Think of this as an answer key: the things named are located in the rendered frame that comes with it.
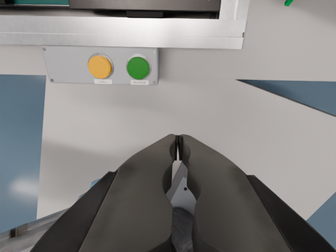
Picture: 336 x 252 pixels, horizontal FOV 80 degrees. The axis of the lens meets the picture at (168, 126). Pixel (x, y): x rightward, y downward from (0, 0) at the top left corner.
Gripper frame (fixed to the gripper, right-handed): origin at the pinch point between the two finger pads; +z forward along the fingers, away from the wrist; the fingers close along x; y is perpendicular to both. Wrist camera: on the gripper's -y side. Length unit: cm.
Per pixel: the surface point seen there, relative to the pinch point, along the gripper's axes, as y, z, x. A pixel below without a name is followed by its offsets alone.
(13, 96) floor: 44, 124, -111
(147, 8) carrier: -7.8, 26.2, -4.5
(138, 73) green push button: 2.3, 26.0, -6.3
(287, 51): -0.7, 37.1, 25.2
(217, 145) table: 24.6, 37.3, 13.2
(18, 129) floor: 71, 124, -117
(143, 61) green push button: 0.3, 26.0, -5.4
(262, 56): 0.5, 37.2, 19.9
